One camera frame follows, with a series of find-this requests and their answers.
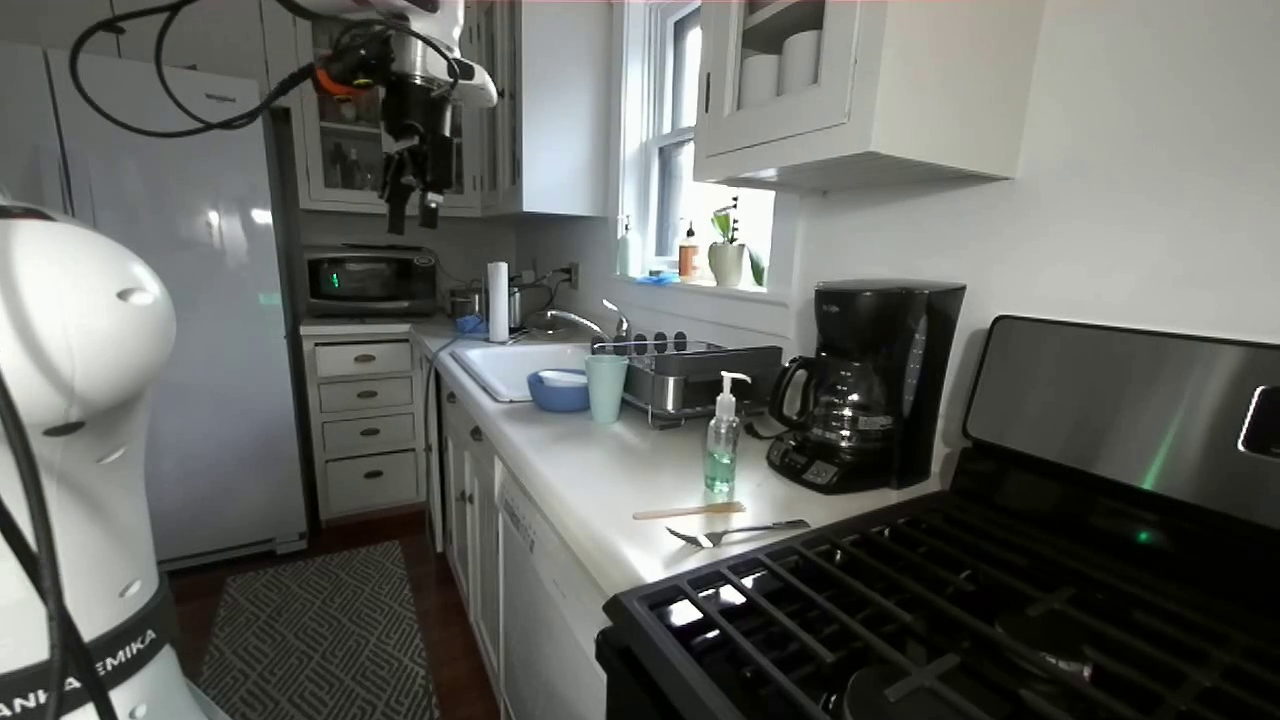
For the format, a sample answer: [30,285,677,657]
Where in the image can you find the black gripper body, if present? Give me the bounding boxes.
[376,71,468,203]

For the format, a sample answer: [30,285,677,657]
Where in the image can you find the clear hand sanitizer pump bottle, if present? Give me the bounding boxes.
[700,367,756,507]

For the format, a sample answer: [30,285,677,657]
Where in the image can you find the orange soap bottle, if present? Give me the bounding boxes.
[677,217,707,287]

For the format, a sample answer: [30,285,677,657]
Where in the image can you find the black microwave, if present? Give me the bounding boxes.
[299,241,444,320]

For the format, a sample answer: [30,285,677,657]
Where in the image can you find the white paper towel roll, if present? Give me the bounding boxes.
[483,257,515,347]

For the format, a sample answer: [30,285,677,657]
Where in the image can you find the white glass door cabinet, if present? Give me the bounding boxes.
[257,0,617,221]

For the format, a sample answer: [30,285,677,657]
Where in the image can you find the white kitchen sink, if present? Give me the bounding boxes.
[444,337,598,409]

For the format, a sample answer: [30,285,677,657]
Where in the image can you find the chrome faucet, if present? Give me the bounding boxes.
[538,296,636,351]

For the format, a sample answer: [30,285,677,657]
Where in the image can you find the white refrigerator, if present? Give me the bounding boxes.
[0,46,313,571]

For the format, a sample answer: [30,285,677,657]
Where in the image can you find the blue bowl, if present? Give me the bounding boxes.
[525,364,598,416]

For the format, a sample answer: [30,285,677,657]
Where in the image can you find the white drawer cabinet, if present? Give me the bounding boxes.
[299,326,433,528]

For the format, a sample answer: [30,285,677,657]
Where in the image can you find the white framed window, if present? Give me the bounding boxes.
[613,0,804,306]

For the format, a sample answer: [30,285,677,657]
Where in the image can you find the pale green plastic cup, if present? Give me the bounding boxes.
[585,347,634,429]

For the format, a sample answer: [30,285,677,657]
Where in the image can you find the plant in white pot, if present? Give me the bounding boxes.
[704,198,771,294]

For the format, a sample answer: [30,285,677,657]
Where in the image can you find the white ceramic cup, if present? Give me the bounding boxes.
[777,30,826,96]
[735,47,784,112]

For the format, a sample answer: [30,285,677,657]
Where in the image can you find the white base cabinets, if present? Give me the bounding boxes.
[433,378,617,720]

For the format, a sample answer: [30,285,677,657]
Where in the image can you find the grey patterned rug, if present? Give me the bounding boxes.
[197,535,444,720]

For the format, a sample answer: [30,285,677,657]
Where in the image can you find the metal fork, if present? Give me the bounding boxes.
[663,516,813,552]

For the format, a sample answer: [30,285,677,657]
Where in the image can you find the black drip coffee maker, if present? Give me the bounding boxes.
[764,279,970,496]

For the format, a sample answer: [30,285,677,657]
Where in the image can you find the black gas stove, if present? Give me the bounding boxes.
[593,314,1280,720]

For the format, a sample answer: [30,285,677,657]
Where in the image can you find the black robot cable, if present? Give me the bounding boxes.
[64,0,405,145]

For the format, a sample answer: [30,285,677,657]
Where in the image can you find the white wall cabinet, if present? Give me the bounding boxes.
[694,0,1051,192]

